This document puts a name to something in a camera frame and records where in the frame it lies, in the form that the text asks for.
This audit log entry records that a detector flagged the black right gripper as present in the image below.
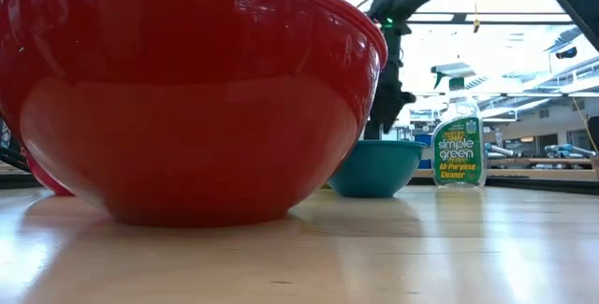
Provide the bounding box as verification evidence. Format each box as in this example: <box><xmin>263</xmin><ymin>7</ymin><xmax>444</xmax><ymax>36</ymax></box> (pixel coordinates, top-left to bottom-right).
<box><xmin>363</xmin><ymin>63</ymin><xmax>417</xmax><ymax>141</ymax></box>

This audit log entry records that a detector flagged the blue storage bin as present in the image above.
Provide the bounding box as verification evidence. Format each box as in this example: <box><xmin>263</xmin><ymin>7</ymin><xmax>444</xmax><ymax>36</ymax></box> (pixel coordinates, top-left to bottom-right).
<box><xmin>413</xmin><ymin>133</ymin><xmax>435</xmax><ymax>170</ymax></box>

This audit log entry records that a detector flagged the teal bowl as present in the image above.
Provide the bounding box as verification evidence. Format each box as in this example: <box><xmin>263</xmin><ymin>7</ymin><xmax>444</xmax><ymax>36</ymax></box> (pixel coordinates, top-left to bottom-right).
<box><xmin>327</xmin><ymin>139</ymin><xmax>428</xmax><ymax>199</ymax></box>

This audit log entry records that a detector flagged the yellow hanging cable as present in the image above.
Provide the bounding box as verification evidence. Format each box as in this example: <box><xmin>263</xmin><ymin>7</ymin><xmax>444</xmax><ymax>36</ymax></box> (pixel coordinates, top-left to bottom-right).
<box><xmin>571</xmin><ymin>96</ymin><xmax>599</xmax><ymax>154</ymax></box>

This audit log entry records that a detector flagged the wooden background workbench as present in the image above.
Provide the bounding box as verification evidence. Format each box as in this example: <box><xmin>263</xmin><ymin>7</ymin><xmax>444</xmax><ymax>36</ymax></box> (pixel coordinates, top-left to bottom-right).
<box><xmin>413</xmin><ymin>155</ymin><xmax>599</xmax><ymax>182</ymax></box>

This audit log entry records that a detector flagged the small red bowl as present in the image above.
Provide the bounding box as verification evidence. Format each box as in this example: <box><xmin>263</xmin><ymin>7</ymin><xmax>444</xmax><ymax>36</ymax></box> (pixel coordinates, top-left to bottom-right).
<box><xmin>25</xmin><ymin>152</ymin><xmax>75</xmax><ymax>197</ymax></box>

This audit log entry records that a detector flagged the Simple Green cleaner spray bottle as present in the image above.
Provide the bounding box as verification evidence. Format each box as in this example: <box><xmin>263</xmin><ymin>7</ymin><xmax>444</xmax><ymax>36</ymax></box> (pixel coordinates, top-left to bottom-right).
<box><xmin>430</xmin><ymin>62</ymin><xmax>489</xmax><ymax>189</ymax></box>

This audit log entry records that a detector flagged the large red glossy bowl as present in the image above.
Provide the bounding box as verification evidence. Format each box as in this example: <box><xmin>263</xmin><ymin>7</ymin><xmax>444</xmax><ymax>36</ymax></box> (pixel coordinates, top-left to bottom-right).
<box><xmin>0</xmin><ymin>0</ymin><xmax>389</xmax><ymax>228</ymax></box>

